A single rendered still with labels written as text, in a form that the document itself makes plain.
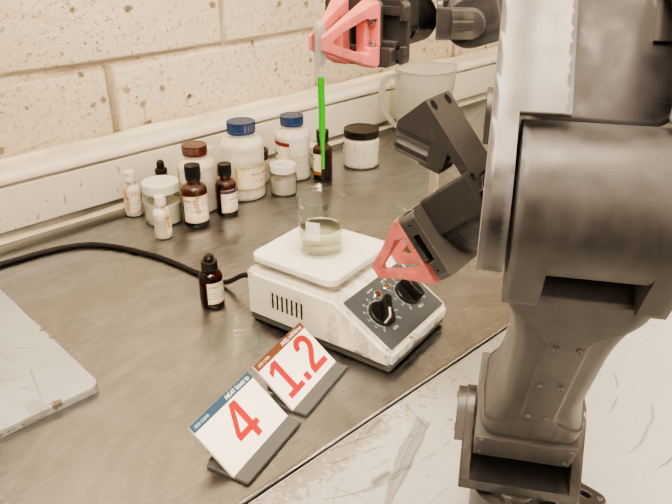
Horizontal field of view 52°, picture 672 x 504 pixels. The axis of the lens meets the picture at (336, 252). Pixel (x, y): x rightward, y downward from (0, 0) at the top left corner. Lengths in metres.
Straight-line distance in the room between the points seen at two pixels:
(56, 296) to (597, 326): 0.74
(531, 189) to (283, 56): 1.14
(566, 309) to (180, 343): 0.57
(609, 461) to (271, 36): 0.96
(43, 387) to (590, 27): 0.62
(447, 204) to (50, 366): 0.45
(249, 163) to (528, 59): 0.89
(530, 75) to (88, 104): 0.95
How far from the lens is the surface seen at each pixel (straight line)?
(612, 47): 0.33
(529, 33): 0.29
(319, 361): 0.74
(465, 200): 0.58
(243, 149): 1.14
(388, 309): 0.74
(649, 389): 0.80
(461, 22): 0.82
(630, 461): 0.70
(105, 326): 0.87
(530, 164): 0.26
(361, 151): 1.29
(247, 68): 1.32
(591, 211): 0.26
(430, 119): 0.59
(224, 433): 0.65
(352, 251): 0.80
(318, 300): 0.75
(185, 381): 0.75
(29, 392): 0.77
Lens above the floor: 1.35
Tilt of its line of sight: 27 degrees down
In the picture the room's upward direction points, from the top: straight up
